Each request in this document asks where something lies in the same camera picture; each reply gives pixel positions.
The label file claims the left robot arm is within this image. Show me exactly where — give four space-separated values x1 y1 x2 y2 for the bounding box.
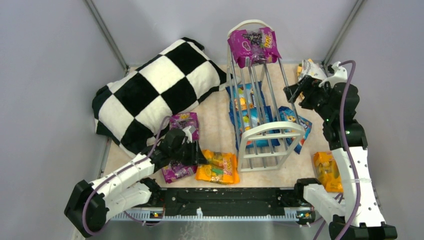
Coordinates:
64 125 207 238

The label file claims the yellow snack bag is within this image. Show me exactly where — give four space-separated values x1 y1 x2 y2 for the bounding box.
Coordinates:
296 60 305 100

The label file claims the white patterned snack bag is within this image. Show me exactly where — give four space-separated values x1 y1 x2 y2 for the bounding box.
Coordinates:
301 59 327 81

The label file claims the blue Slendy snack bag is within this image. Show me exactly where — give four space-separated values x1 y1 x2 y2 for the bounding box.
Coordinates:
277 105 313 155
225 83 273 140

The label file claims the white metal wire shelf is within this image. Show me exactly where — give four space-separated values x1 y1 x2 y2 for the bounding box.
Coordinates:
226 19 305 173

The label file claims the orange candy bag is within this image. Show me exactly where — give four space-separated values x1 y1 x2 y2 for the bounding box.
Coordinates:
194 149 240 185
313 151 343 193

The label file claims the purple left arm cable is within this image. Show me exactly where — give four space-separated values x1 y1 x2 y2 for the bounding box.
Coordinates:
81 115 173 237

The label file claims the black white checkered pillow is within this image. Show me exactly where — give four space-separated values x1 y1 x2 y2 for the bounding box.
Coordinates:
91 37 227 157

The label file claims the left aluminium corner post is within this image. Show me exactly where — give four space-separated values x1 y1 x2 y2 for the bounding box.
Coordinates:
83 0 129 73

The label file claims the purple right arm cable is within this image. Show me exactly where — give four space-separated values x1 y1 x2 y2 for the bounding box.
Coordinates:
311 59 362 240

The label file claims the purple grape candy bag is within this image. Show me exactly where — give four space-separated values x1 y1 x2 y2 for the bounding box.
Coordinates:
227 27 281 69
161 163 198 184
169 112 200 141

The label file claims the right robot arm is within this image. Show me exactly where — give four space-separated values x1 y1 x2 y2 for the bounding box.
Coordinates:
283 60 398 240

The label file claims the aluminium corner post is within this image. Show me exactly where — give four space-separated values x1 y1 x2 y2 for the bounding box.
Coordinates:
321 0 367 67
83 0 129 73

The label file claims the right aluminium corner post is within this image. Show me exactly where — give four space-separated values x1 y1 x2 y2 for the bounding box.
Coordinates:
321 0 367 67

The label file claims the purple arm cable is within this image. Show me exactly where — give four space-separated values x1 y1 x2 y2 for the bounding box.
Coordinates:
311 59 362 240
81 115 173 237

